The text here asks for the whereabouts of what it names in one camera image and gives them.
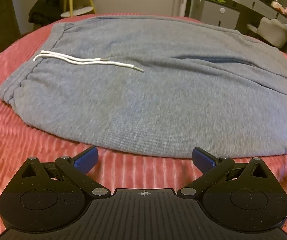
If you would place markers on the white upholstered chair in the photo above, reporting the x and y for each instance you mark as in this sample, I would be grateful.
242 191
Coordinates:
276 31

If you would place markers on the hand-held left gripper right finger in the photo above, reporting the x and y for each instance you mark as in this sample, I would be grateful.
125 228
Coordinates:
203 158

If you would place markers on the pink ribbed bedspread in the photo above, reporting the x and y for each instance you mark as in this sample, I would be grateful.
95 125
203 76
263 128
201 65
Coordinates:
8 130

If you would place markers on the grey vanity desk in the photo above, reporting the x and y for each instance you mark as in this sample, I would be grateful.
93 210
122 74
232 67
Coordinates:
248 0

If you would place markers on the black bag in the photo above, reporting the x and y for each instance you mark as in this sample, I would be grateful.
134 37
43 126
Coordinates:
44 8

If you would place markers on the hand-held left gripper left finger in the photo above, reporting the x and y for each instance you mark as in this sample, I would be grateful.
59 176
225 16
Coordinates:
88 158

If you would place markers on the grey cabinet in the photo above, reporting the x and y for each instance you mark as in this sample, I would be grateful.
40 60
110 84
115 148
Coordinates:
216 16

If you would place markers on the pink toy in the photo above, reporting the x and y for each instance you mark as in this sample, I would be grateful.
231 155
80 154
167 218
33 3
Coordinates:
286 8

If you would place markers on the grey sweat pants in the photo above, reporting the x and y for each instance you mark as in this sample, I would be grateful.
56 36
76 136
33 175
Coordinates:
146 100

